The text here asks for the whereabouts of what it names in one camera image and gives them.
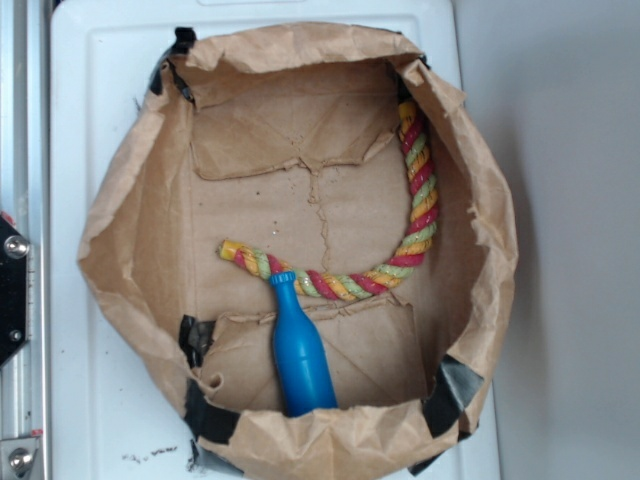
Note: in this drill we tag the aluminium frame rail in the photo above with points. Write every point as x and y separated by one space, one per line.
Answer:
25 379

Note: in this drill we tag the silver corner bracket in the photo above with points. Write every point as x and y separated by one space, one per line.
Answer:
21 459

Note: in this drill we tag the multicoloured twisted rope toy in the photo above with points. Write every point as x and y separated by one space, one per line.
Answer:
415 145

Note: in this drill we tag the blue plastic bottle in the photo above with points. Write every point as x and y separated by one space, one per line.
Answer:
299 353

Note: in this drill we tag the brown paper bag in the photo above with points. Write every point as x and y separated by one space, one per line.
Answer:
285 138

